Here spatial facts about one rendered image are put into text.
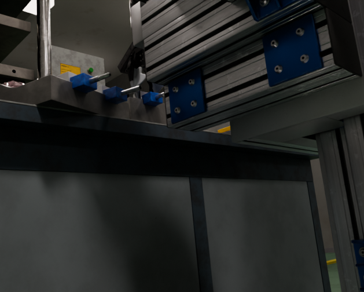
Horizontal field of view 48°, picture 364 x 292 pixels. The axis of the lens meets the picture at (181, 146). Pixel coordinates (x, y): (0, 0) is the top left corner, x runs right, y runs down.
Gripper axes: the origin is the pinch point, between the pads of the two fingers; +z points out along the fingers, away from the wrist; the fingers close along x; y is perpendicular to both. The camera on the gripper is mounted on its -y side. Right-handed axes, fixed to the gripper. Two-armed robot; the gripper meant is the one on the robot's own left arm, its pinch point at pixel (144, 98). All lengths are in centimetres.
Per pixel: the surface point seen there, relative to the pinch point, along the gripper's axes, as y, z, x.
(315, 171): -275, -49, 597
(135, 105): 2.1, 3.8, -5.3
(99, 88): 7.1, 3.2, -19.4
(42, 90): 11.0, 7.8, -35.5
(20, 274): 4, 44, -38
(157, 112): 2.1, 4.5, 2.6
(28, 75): -79, -36, -1
